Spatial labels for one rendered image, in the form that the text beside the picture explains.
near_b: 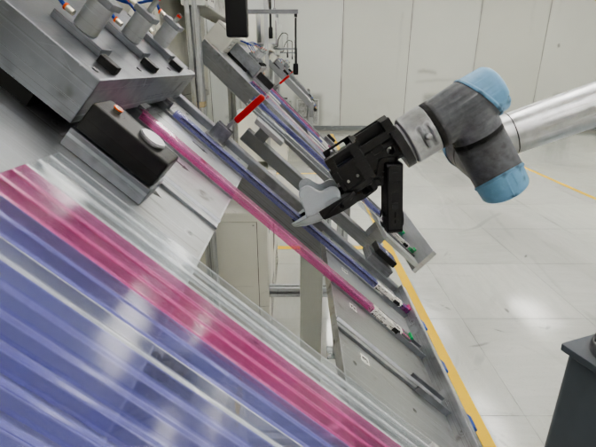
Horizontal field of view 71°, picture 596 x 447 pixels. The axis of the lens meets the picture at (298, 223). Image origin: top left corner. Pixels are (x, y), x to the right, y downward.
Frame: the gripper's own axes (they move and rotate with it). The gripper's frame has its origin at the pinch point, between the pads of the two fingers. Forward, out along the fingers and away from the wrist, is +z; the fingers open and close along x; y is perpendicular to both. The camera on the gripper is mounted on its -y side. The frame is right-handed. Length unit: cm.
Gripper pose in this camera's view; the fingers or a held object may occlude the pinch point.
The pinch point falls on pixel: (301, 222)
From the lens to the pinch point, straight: 68.3
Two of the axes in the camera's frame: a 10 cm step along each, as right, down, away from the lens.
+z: -8.4, 5.2, 1.9
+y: -5.5, -7.8, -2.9
